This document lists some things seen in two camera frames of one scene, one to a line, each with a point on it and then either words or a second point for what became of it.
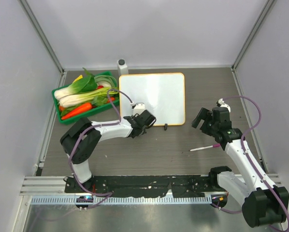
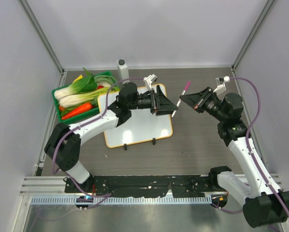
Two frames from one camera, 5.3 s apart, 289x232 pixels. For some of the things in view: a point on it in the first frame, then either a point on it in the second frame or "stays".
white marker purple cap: [216, 145] to [177, 106]
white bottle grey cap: [122, 68] stays
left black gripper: [134, 116] to [163, 105]
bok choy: [72, 95] stays
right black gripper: [203, 114] to [193, 100]
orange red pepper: [83, 108] stays
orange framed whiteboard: [162, 93] to [143, 125]
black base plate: [136, 186] stays
